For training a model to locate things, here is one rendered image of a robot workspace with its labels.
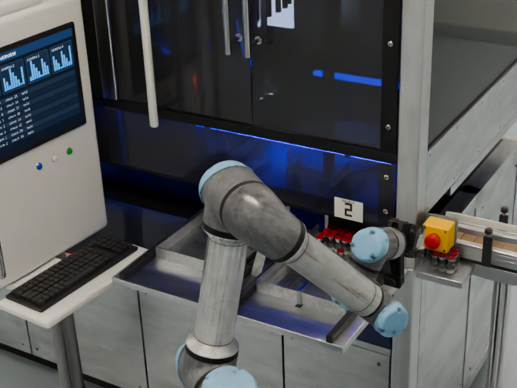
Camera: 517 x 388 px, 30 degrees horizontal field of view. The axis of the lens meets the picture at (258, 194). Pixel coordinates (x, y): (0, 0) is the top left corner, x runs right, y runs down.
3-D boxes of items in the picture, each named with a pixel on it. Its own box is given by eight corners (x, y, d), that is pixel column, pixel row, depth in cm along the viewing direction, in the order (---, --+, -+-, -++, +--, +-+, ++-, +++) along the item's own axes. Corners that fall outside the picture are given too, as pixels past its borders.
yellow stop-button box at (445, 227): (431, 235, 260) (431, 212, 256) (456, 242, 256) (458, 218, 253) (420, 248, 254) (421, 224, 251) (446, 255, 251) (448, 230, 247)
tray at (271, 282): (317, 235, 279) (317, 224, 277) (401, 255, 266) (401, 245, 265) (256, 290, 253) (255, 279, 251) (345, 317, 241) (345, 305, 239)
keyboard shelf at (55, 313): (88, 235, 305) (88, 227, 304) (156, 258, 290) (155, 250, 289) (-22, 301, 272) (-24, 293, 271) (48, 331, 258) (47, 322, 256)
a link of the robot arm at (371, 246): (341, 254, 212) (358, 220, 210) (360, 252, 221) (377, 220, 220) (370, 272, 208) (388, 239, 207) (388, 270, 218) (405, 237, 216)
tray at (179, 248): (221, 207, 296) (220, 197, 295) (295, 225, 284) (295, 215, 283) (155, 257, 270) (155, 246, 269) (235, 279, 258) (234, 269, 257)
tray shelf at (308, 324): (208, 209, 299) (207, 204, 299) (419, 262, 267) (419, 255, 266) (111, 282, 263) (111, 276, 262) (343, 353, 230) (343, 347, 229)
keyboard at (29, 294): (104, 238, 297) (103, 231, 296) (138, 249, 290) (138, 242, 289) (5, 299, 268) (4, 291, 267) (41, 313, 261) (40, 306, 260)
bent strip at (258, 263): (258, 268, 263) (257, 249, 261) (268, 271, 262) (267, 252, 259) (230, 292, 253) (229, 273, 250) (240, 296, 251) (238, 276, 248)
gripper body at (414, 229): (427, 225, 231) (410, 225, 220) (419, 260, 232) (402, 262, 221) (398, 218, 235) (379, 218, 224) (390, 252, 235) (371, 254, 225)
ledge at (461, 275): (435, 254, 270) (435, 248, 269) (479, 265, 264) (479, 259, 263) (415, 277, 260) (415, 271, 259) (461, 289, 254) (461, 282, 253)
